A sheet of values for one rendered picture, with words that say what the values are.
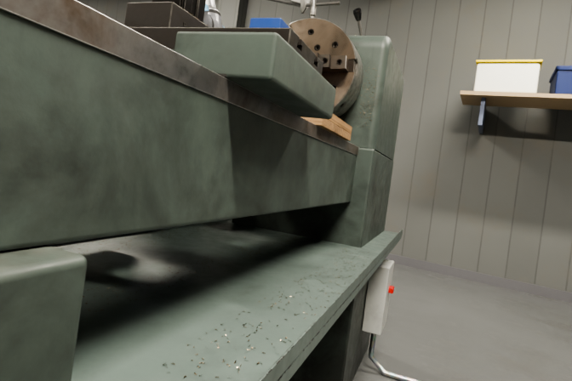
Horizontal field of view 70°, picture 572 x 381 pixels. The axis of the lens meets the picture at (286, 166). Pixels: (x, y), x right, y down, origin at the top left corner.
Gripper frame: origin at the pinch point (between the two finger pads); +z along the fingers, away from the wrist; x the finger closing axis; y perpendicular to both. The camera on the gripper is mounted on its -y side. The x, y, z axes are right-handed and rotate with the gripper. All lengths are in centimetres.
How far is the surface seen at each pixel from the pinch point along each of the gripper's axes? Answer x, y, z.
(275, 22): 56, -14, 26
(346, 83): 24.1, -25.4, 32.3
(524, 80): -200, -108, -30
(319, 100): 78, -34, 48
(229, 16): -277, 193, -107
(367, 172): 9, -33, 57
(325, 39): 23.9, -16.9, 19.1
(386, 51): 7.8, -33.4, 17.0
